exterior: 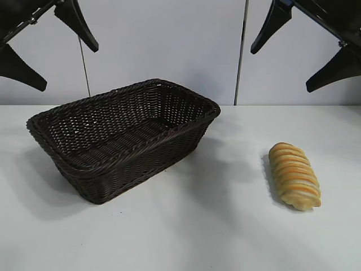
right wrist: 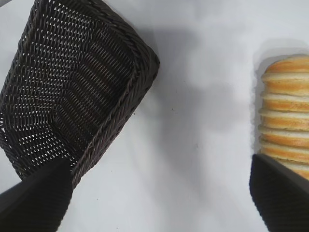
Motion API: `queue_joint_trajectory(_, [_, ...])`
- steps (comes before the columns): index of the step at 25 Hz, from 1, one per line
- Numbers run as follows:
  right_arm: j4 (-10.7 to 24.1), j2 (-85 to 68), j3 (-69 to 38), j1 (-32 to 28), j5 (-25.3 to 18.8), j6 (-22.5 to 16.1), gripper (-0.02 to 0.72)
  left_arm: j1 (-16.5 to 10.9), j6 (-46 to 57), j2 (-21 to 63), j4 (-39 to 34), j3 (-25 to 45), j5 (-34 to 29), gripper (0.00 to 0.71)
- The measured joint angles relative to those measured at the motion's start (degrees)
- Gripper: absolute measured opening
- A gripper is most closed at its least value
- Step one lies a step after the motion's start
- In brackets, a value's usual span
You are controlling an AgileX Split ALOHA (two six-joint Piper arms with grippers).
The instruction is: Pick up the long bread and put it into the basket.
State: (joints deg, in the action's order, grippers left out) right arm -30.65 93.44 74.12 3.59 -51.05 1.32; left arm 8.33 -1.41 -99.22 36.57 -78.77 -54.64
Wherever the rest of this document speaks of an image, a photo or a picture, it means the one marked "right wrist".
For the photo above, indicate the long spiral bread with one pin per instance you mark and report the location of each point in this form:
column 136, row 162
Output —
column 287, row 116

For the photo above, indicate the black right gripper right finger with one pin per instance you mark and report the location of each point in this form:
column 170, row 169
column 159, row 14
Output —
column 282, row 193

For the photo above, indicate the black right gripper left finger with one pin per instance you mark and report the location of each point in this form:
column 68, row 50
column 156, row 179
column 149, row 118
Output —
column 33, row 200

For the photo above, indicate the dark brown wicker basket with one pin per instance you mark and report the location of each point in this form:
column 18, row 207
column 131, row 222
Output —
column 72, row 79

